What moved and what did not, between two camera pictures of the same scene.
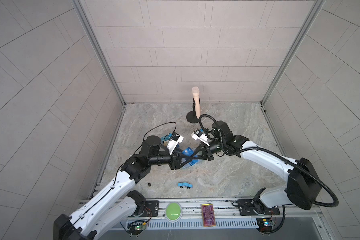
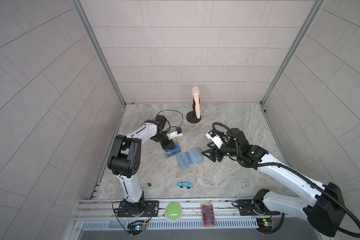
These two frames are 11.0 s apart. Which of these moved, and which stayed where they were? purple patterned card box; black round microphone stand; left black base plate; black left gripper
Moved: black left gripper
Stayed: black round microphone stand; left black base plate; purple patterned card box
